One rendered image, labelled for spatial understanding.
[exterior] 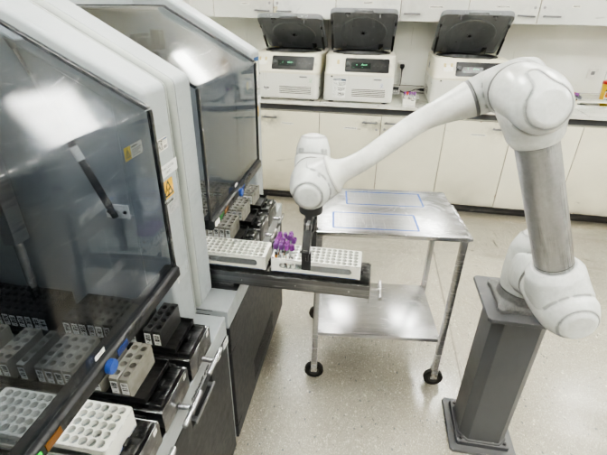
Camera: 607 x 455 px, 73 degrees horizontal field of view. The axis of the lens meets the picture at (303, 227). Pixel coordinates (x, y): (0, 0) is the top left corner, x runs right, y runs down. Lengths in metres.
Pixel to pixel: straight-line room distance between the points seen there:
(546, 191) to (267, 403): 1.46
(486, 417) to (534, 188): 1.05
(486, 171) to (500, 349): 2.33
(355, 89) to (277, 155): 0.88
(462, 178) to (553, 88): 2.79
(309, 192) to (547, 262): 0.67
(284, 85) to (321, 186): 2.60
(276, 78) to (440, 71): 1.29
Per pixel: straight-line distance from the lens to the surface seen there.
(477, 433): 2.00
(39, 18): 1.14
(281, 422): 1.99
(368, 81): 3.51
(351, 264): 1.36
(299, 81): 3.55
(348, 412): 2.03
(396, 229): 1.68
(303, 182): 1.02
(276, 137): 3.69
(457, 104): 1.21
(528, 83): 1.04
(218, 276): 1.45
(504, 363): 1.72
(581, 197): 4.13
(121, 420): 0.98
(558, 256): 1.28
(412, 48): 4.12
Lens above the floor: 1.60
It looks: 28 degrees down
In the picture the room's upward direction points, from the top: 1 degrees clockwise
